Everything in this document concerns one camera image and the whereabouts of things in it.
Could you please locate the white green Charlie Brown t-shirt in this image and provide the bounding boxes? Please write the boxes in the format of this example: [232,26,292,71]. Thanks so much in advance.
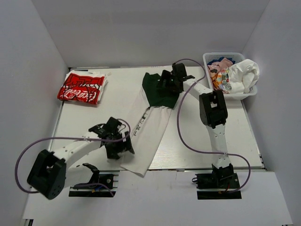
[107,73,180,177]

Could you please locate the pink orange print t-shirt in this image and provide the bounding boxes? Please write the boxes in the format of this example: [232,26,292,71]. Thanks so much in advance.
[207,59,233,94]

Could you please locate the white colourful print t-shirt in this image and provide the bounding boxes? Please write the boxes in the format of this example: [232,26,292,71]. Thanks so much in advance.
[228,59,260,94]

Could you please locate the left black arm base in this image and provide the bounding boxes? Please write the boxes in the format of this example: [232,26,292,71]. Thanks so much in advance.
[69,171,119,198]

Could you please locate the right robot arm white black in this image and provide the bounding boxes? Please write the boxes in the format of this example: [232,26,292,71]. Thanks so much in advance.
[157,63,234,179]

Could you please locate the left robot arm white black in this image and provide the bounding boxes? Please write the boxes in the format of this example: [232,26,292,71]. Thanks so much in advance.
[27,117,134,200]

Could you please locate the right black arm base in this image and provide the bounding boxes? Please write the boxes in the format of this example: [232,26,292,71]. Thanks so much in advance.
[191,173,242,200]

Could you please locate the blue garment in basket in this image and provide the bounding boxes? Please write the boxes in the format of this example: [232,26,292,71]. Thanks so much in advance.
[219,56,236,64]

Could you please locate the folded red white t-shirt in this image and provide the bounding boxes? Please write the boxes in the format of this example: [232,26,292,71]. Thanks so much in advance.
[57,70,107,105]

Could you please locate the white plastic basket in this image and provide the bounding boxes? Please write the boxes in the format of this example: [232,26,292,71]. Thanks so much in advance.
[203,52,257,100]

